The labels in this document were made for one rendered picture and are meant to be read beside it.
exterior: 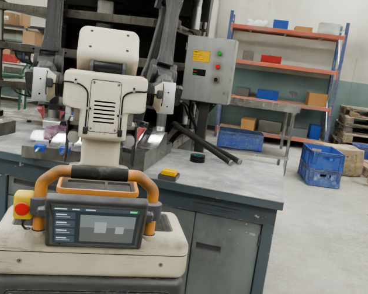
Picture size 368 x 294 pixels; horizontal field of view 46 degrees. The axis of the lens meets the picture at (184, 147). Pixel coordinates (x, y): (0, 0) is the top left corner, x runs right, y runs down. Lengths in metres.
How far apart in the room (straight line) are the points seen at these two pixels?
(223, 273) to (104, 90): 1.00
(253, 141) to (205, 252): 3.87
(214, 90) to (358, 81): 6.30
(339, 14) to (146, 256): 7.85
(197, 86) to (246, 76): 5.90
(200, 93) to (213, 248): 1.11
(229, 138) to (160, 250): 4.54
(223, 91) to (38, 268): 1.76
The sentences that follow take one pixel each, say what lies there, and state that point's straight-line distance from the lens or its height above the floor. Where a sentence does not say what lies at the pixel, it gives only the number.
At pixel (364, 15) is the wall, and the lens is 8.86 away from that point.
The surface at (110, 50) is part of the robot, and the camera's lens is 1.51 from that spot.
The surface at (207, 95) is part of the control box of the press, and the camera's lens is 2.70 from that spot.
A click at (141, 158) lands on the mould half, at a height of 0.86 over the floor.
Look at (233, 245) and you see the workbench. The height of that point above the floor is 0.55.
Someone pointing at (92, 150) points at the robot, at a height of 0.97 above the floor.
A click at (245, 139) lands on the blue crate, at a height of 0.39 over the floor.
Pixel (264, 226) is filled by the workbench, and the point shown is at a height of 0.67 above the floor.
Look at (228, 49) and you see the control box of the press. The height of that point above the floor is 1.41.
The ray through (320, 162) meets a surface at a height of 0.31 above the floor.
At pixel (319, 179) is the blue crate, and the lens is 5.54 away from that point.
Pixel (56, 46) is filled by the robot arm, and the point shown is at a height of 1.30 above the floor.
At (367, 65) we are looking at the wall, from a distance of 8.84.
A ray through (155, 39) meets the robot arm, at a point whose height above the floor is 1.38.
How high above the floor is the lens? 1.31
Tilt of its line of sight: 11 degrees down
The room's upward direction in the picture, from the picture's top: 7 degrees clockwise
